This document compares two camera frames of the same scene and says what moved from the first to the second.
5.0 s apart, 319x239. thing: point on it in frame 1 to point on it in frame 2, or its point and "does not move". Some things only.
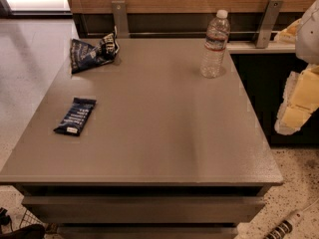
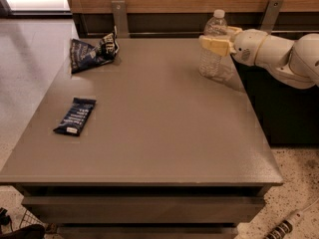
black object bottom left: [34, 231] does not move
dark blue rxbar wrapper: [76, 117] does not move
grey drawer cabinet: [167, 152] does not move
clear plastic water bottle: [212, 63] does not move
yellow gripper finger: [300, 101] to [218, 46]
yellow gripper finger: [288, 34] to [234, 30]
